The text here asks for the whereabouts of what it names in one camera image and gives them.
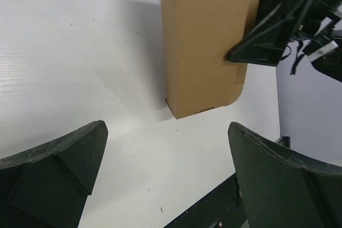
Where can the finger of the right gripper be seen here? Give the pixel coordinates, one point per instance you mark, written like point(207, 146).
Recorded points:
point(276, 24)

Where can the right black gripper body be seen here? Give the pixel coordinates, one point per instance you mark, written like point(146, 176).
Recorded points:
point(318, 28)

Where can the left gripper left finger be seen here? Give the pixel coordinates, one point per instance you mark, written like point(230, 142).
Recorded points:
point(48, 185)

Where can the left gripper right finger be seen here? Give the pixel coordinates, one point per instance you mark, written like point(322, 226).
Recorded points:
point(281, 187)

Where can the brown cardboard box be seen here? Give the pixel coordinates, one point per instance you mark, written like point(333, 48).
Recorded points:
point(197, 36)

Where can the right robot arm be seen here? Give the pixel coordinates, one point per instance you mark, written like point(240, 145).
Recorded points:
point(327, 63)

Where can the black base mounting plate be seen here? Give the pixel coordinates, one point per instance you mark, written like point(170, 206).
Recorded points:
point(221, 207)

